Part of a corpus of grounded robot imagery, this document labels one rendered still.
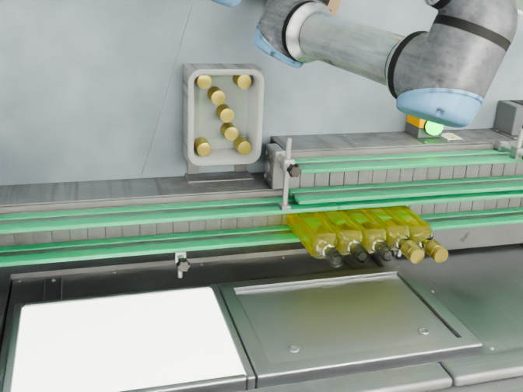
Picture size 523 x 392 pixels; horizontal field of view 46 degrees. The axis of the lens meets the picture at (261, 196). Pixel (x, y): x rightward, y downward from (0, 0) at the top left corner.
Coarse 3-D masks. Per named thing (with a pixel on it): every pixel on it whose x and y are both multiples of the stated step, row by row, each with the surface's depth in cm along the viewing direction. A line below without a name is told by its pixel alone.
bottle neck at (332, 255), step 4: (324, 248) 131; (328, 248) 130; (332, 248) 130; (324, 252) 131; (328, 252) 129; (332, 252) 129; (336, 252) 128; (328, 256) 129; (332, 256) 128; (336, 256) 127; (340, 256) 127; (328, 260) 129; (332, 260) 127; (336, 260) 130; (340, 260) 129; (332, 264) 128; (336, 264) 128; (340, 264) 128
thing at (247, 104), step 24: (192, 72) 142; (216, 72) 137; (240, 72) 138; (192, 96) 137; (240, 96) 148; (192, 120) 139; (216, 120) 148; (240, 120) 150; (192, 144) 141; (216, 144) 151
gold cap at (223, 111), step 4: (220, 104) 147; (224, 104) 147; (216, 108) 147; (220, 108) 145; (224, 108) 144; (228, 108) 144; (216, 112) 147; (220, 112) 144; (224, 112) 143; (228, 112) 144; (232, 112) 144; (220, 116) 144; (224, 116) 144; (228, 116) 144; (232, 116) 144; (224, 120) 144; (228, 120) 144
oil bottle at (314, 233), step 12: (288, 216) 148; (300, 216) 141; (312, 216) 142; (300, 228) 140; (312, 228) 136; (324, 228) 136; (300, 240) 141; (312, 240) 133; (324, 240) 132; (336, 240) 133; (312, 252) 134
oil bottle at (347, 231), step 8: (328, 216) 141; (336, 216) 141; (344, 216) 142; (328, 224) 139; (336, 224) 137; (344, 224) 137; (352, 224) 138; (336, 232) 135; (344, 232) 134; (352, 232) 134; (360, 232) 135; (344, 240) 133; (352, 240) 133; (360, 240) 134; (344, 248) 133
